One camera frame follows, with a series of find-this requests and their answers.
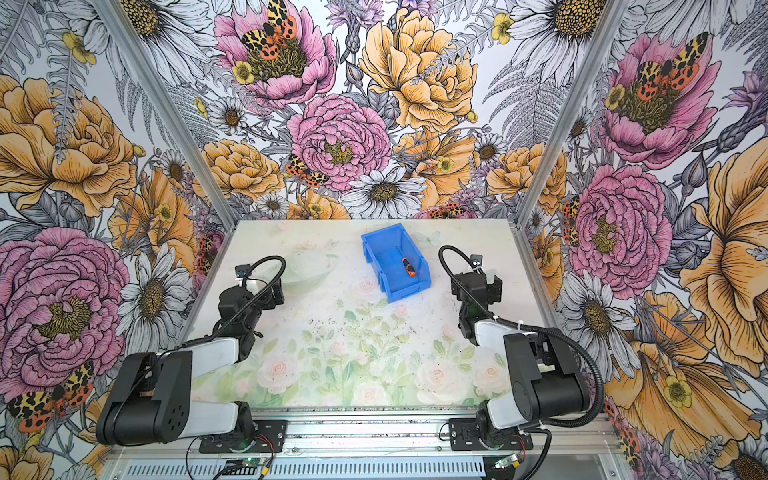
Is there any aluminium corner post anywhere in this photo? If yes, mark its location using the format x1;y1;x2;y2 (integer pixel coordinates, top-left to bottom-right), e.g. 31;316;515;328
89;0;241;232
514;0;631;228

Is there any aluminium corner post left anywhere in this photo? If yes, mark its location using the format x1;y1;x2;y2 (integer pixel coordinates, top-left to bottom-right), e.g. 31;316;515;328
89;0;241;232

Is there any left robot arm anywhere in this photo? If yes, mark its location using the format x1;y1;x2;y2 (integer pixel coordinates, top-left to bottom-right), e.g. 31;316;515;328
96;279;284;448

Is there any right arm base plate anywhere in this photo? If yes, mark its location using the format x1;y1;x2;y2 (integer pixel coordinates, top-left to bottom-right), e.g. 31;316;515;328
448;418;533;452

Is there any blue plastic bin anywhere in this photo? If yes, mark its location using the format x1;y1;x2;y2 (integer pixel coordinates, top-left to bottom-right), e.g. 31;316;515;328
361;224;431;303

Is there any aluminium front rail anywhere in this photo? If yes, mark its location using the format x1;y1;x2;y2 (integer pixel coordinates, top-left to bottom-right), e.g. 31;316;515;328
99;407;632;479

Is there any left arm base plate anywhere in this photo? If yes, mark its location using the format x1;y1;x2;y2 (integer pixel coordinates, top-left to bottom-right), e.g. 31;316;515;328
199;420;288;454

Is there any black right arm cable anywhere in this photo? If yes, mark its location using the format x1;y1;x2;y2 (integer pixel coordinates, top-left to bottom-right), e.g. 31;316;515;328
437;244;605;430

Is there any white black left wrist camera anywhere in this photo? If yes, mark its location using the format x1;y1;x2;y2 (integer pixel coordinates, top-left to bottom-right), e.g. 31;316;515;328
235;264;253;284

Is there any orange black handled screwdriver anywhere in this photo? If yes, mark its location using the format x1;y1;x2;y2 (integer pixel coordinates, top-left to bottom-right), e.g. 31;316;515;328
402;258;418;278

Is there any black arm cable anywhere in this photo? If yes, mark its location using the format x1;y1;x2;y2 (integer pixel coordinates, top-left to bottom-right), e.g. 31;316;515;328
203;254;287;349
437;244;605;430

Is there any aluminium corner post right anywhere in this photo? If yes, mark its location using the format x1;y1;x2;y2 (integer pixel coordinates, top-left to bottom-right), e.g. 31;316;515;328
514;0;631;228

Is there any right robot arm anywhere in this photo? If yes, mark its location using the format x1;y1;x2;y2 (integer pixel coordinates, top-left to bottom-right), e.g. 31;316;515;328
451;270;590;449

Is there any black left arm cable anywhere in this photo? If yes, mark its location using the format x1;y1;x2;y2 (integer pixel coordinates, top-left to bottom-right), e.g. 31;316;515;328
203;254;287;349

